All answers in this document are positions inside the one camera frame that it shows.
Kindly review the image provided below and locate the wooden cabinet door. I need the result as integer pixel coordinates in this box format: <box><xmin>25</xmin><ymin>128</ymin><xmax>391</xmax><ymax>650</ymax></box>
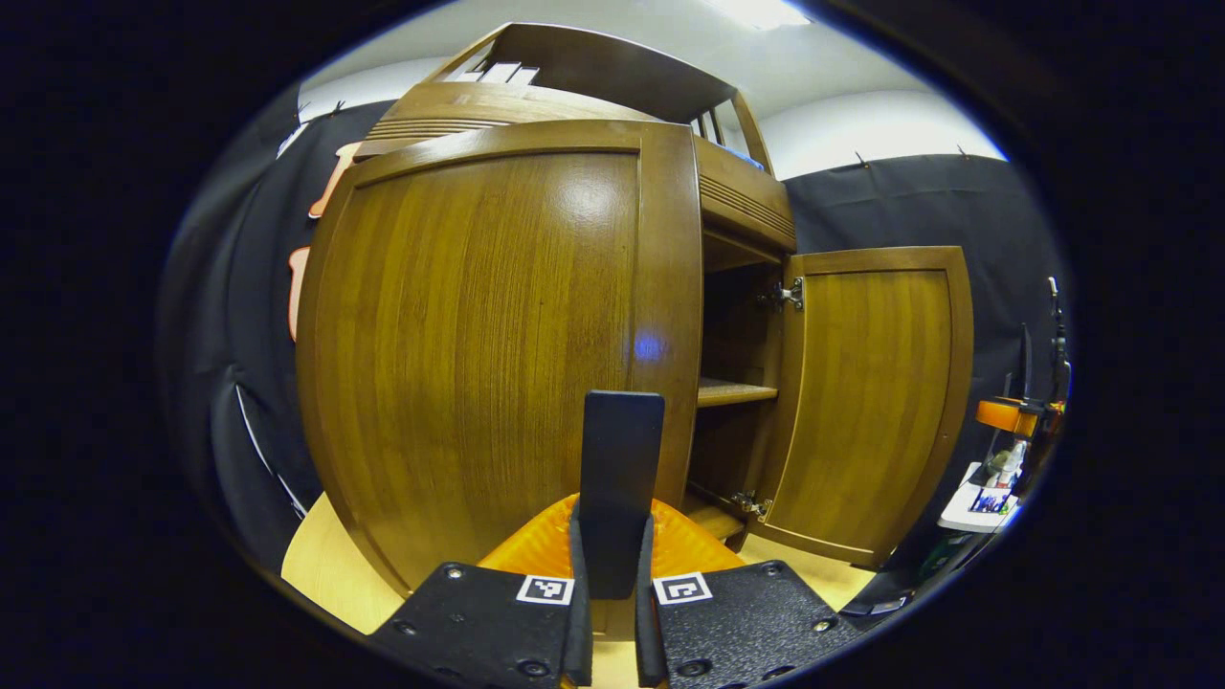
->
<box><xmin>295</xmin><ymin>120</ymin><xmax>704</xmax><ymax>599</ymax></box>
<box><xmin>756</xmin><ymin>246</ymin><xmax>974</xmax><ymax>567</ymax></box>

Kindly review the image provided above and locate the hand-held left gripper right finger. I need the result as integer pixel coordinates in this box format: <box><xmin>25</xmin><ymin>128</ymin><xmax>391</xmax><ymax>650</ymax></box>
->
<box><xmin>635</xmin><ymin>498</ymin><xmax>862</xmax><ymax>689</ymax></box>

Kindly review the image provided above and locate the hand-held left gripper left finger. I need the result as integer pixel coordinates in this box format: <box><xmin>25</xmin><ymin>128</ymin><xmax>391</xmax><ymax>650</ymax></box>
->
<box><xmin>368</xmin><ymin>493</ymin><xmax>594</xmax><ymax>689</ymax></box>

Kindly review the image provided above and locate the wooden drawer with black knob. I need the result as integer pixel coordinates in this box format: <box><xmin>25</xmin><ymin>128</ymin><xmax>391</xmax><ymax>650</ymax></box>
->
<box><xmin>364</xmin><ymin>81</ymin><xmax>797</xmax><ymax>255</ymax></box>

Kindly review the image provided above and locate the black backdrop cloth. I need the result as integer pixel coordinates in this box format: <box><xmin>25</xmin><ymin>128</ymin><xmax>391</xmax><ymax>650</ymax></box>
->
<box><xmin>158</xmin><ymin>96</ymin><xmax>1068</xmax><ymax>575</ymax></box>

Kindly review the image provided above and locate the dark metal stand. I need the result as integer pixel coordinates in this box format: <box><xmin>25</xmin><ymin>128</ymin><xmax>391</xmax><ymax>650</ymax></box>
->
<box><xmin>1046</xmin><ymin>276</ymin><xmax>1069</xmax><ymax>403</ymax></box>

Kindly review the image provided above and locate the white side table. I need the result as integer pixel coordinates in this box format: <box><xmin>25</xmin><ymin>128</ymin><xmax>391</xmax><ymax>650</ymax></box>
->
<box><xmin>938</xmin><ymin>464</ymin><xmax>1020</xmax><ymax>534</ymax></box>

